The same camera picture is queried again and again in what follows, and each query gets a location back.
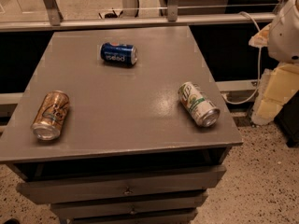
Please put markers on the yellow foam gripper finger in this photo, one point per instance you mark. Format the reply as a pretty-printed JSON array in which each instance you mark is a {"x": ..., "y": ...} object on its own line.
[
  {"x": 276, "y": 89},
  {"x": 260, "y": 40}
]

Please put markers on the white green 7UP can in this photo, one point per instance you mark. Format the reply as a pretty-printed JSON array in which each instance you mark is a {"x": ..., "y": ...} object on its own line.
[{"x": 195, "y": 101}]

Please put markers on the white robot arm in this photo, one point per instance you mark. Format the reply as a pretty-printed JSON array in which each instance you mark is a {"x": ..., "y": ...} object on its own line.
[{"x": 283, "y": 39}]

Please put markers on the grey drawer cabinet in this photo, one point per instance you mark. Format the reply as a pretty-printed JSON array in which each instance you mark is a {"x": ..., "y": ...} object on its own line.
[{"x": 129, "y": 152}]

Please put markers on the orange soda can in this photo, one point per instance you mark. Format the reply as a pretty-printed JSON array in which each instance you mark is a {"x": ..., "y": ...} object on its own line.
[{"x": 51, "y": 115}]

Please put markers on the blue Pepsi can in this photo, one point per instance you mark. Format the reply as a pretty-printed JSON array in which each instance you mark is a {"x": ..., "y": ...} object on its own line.
[{"x": 118, "y": 53}]

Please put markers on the grey metal railing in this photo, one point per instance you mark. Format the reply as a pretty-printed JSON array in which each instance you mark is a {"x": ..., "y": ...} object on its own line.
[{"x": 61, "y": 15}]

